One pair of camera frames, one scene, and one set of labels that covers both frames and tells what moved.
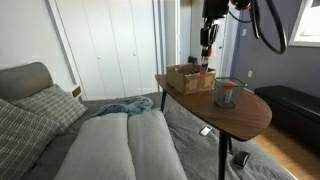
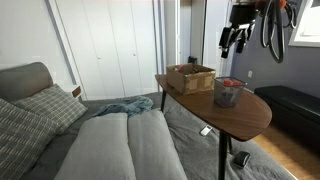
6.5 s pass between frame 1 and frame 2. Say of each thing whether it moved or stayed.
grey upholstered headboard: stayed
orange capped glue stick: moved
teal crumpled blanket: stayed
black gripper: moved
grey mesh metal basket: stayed
